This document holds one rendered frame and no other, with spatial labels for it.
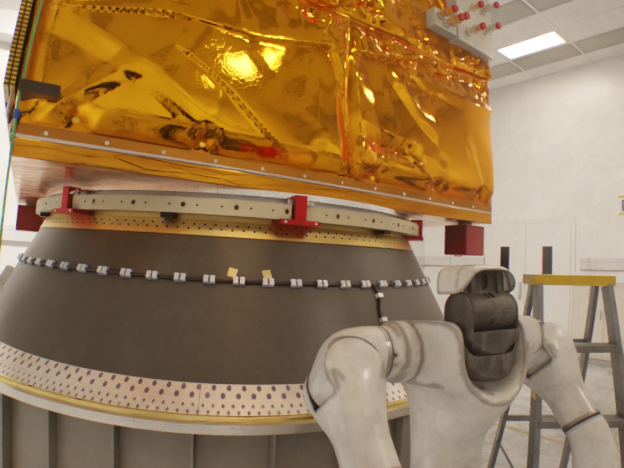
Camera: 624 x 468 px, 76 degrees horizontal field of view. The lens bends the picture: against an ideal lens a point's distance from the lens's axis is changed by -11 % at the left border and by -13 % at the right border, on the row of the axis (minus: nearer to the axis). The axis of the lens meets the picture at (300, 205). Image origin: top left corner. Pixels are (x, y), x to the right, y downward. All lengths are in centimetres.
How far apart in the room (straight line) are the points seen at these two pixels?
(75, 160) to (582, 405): 122
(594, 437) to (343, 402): 48
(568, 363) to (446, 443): 29
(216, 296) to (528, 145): 856
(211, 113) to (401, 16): 100
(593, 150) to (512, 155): 166
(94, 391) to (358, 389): 76
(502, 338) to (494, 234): 872
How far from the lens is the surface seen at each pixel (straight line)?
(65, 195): 156
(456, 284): 71
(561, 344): 94
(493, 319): 74
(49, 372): 132
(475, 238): 217
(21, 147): 119
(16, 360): 143
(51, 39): 125
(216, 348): 117
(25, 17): 137
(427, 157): 181
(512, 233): 925
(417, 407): 79
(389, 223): 157
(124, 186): 145
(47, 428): 130
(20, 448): 147
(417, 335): 72
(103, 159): 120
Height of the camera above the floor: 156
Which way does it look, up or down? 7 degrees up
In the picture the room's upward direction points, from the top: 3 degrees clockwise
